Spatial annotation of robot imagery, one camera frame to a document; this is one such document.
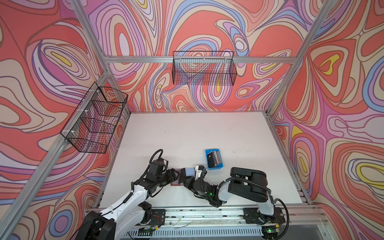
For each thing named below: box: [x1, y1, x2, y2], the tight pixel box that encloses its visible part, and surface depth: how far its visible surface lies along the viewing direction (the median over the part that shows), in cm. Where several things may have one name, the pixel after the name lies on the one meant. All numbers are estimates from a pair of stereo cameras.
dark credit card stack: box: [206, 150, 222, 168], surface depth 92 cm
